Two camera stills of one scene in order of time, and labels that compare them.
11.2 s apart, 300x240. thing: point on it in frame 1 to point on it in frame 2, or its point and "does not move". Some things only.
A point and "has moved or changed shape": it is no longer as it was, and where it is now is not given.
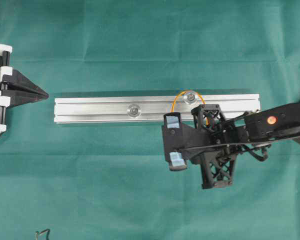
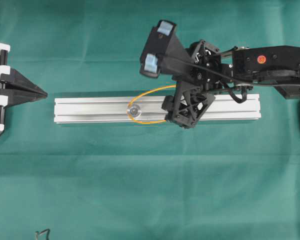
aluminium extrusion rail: x=106 y=109 does not move
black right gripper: x=226 y=139 to x=192 y=94
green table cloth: x=53 y=180 does not move
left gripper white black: x=1 y=72 does not move
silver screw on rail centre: x=134 y=110 does not move
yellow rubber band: x=178 y=94 has moved or changed shape
